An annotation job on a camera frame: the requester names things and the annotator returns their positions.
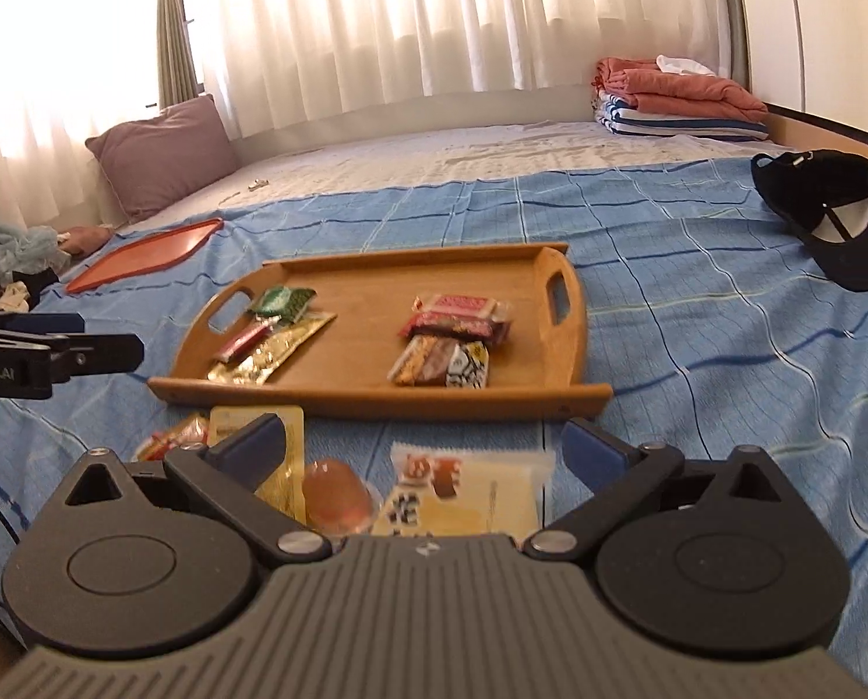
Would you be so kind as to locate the black cloth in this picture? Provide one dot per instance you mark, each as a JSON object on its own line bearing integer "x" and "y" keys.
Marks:
{"x": 37, "y": 285}

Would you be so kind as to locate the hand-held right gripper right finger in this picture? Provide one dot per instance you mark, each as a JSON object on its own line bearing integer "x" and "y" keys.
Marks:
{"x": 594, "y": 449}

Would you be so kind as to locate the small white object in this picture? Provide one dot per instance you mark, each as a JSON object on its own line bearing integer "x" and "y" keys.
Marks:
{"x": 257, "y": 186}

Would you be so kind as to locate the wooden tray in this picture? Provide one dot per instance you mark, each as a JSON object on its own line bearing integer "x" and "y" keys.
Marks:
{"x": 361, "y": 320}

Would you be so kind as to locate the small red snack stick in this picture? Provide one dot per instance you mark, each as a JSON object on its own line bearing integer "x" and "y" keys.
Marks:
{"x": 245, "y": 341}

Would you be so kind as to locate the red plastic tray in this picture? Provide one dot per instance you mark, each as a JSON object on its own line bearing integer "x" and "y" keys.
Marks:
{"x": 143, "y": 251}

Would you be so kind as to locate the white cloth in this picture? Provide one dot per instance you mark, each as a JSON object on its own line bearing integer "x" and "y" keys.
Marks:
{"x": 681, "y": 65}

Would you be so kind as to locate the purple pillow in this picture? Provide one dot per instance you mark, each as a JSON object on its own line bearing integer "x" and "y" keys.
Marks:
{"x": 164, "y": 153}

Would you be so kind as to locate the cream packet with brown print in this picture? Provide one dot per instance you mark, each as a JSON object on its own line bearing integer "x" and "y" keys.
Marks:
{"x": 492, "y": 488}

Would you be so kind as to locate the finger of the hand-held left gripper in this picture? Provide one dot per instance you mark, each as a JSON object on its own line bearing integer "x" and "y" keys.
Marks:
{"x": 106, "y": 357}
{"x": 48, "y": 322}

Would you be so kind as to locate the folded salmon blanket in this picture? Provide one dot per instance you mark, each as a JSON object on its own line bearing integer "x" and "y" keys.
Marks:
{"x": 681, "y": 91}

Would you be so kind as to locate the brown and white snack packet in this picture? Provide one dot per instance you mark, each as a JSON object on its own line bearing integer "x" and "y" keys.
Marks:
{"x": 441, "y": 364}

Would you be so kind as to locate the red orange snack packet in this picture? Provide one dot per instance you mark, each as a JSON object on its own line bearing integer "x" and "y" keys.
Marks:
{"x": 175, "y": 437}

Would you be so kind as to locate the pink jelly cup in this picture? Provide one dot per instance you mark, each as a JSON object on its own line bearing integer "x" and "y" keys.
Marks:
{"x": 336, "y": 495}

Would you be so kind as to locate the green snack packet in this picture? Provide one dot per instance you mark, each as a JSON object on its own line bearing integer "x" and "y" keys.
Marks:
{"x": 285, "y": 302}

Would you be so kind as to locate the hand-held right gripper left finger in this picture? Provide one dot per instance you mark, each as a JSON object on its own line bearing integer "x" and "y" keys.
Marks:
{"x": 255, "y": 445}

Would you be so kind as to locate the pale blue cloth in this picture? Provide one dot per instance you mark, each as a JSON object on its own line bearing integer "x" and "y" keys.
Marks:
{"x": 15, "y": 247}

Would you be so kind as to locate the brown chocolate bar packet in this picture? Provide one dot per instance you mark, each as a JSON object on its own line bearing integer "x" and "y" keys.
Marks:
{"x": 463, "y": 324}

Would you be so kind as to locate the white wardrobe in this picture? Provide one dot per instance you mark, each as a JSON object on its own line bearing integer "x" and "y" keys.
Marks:
{"x": 827, "y": 29}

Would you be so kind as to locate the white curtain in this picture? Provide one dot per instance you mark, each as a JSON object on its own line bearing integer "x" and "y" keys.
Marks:
{"x": 405, "y": 14}

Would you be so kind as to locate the cream cloth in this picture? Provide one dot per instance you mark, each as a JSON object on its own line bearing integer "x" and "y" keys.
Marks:
{"x": 13, "y": 298}

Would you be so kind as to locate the blue checked bedsheet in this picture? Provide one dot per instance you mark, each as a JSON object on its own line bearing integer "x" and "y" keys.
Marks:
{"x": 696, "y": 378}

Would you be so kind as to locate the dusty pink cloth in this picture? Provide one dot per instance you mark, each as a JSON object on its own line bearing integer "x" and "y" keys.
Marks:
{"x": 88, "y": 237}

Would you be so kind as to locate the white quilted mattress pad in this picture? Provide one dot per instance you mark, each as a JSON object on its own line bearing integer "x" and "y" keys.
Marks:
{"x": 441, "y": 160}

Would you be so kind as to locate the black cap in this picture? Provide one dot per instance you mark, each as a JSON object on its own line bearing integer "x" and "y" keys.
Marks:
{"x": 791, "y": 189}

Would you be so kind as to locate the yellow snack packet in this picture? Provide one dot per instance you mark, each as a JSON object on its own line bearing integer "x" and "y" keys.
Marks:
{"x": 288, "y": 473}
{"x": 274, "y": 353}

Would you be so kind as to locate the folded blue striped blanket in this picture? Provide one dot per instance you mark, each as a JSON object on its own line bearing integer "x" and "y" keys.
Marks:
{"x": 660, "y": 125}

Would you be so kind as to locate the olive curtain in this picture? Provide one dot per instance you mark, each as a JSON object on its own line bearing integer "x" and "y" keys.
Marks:
{"x": 736, "y": 22}
{"x": 175, "y": 36}

